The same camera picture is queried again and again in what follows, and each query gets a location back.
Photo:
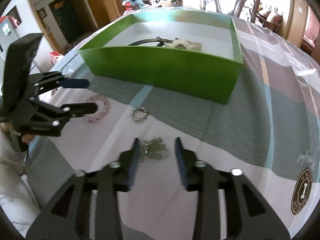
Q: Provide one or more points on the red and white bag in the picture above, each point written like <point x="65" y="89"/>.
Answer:
<point x="56" y="56"/>

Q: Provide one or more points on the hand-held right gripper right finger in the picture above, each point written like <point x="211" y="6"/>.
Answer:
<point x="181" y="165"/>

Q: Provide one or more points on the wooden armchair with clothes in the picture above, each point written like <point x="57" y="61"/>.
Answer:
<point x="132" y="2"/>

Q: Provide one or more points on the black wristwatch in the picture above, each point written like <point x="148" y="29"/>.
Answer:
<point x="145" y="40"/>

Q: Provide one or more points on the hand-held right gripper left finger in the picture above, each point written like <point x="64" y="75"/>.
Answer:
<point x="132" y="165"/>

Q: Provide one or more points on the wooden sofa with cushions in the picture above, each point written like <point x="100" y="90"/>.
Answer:
<point x="271" y="17"/>

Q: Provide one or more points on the green cardboard box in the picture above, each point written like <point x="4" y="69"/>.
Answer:
<point x="162" y="70"/>

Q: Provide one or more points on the dark entrance door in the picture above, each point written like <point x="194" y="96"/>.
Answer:
<point x="66" y="20"/>

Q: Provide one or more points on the person's left hand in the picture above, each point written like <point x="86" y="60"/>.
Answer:
<point x="27" y="139"/>

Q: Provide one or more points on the white appliance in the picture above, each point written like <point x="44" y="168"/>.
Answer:
<point x="8" y="33"/>

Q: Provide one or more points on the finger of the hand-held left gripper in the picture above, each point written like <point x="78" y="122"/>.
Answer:
<point x="82" y="108"/>
<point x="75" y="83"/>

